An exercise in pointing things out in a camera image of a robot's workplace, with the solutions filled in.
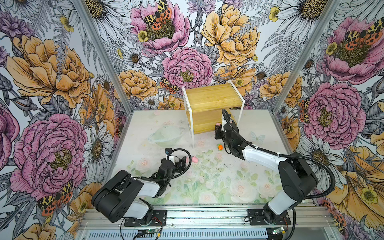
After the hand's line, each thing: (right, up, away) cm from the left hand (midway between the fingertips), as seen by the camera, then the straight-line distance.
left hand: (178, 160), depth 91 cm
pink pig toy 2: (+9, 0, +2) cm, 10 cm away
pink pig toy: (+23, +22, -4) cm, 32 cm away
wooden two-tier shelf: (+14, +32, -12) cm, 37 cm away
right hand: (+23, +19, -1) cm, 29 cm away
